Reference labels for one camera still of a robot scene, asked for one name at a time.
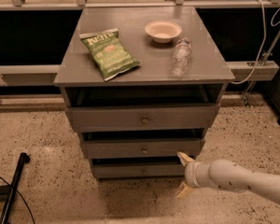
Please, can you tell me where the black floor cable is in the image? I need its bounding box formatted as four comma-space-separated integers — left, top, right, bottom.
0, 169, 36, 224

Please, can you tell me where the grey drawer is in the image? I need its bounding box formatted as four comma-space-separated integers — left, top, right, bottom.
80, 138, 205, 159
91, 162, 185, 179
65, 105, 219, 133

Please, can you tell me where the green chip bag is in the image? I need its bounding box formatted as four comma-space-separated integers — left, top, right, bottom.
79, 28, 140, 81

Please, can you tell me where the grey middle drawer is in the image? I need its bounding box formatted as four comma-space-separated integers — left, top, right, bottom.
80, 138, 205, 159

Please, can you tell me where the grey top drawer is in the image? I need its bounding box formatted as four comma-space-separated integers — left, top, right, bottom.
65, 105, 219, 133

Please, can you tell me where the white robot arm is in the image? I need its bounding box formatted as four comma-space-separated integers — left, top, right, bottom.
177, 152, 280, 205

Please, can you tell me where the black stand leg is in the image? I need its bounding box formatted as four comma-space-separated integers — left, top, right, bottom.
0, 152, 30, 224

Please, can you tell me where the grey wooden drawer cabinet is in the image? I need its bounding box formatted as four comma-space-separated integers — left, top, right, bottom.
55, 7, 233, 166

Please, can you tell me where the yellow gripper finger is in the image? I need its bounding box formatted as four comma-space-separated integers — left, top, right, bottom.
176, 182, 194, 199
177, 151, 194, 166

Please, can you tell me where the grey bottom drawer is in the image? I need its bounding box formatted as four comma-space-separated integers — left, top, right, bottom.
91, 162, 185, 179

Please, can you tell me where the clear plastic water bottle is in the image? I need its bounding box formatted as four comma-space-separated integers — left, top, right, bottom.
171, 37, 192, 77

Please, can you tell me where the metal railing frame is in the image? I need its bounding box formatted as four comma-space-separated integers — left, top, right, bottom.
0, 0, 280, 114

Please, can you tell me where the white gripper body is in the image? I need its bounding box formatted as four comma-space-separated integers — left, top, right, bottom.
185, 161, 212, 188

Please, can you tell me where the white paper bowl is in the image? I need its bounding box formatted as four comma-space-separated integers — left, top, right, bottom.
145, 21, 182, 44

